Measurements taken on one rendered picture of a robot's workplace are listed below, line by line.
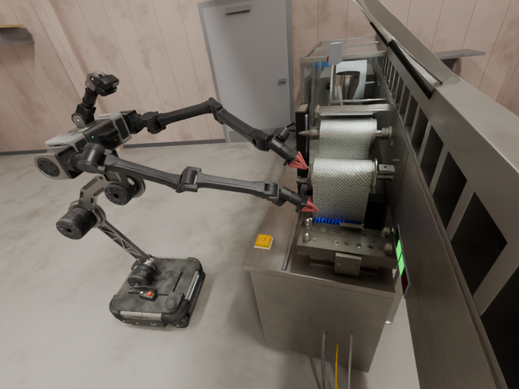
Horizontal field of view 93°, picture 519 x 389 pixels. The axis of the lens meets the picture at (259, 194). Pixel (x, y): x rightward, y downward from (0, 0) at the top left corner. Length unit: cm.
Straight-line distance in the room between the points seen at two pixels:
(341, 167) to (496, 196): 71
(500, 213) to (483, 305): 14
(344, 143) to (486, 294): 94
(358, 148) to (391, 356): 137
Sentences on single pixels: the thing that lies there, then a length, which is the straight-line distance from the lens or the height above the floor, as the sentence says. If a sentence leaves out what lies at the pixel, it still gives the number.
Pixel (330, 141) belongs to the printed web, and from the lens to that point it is 129.
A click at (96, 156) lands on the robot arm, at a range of 119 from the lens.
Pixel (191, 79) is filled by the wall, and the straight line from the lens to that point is 480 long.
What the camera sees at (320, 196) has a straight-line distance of 117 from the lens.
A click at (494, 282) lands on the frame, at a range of 48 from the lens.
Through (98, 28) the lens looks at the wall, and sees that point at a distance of 542.
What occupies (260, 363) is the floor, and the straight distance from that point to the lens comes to 198.
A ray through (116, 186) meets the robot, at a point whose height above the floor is 120.
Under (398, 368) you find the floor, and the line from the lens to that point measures 205.
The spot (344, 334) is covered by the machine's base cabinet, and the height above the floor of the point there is 48.
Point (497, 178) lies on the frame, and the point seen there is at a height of 163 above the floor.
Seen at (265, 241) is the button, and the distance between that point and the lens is 129.
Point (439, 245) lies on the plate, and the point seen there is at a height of 142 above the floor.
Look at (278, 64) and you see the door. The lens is 438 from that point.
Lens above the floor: 184
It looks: 35 degrees down
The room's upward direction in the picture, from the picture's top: 8 degrees counter-clockwise
